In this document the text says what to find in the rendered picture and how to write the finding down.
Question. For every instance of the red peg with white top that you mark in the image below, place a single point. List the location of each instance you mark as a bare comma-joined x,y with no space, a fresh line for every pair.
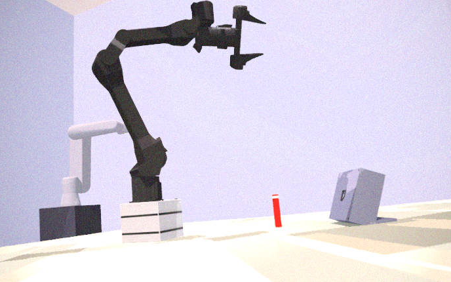
276,211

